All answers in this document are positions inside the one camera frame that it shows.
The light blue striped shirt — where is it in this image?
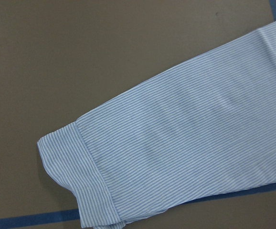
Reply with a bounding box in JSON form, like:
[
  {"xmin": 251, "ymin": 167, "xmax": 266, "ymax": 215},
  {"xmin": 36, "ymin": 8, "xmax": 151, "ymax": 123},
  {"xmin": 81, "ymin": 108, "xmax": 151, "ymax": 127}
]
[{"xmin": 37, "ymin": 21, "xmax": 276, "ymax": 229}]

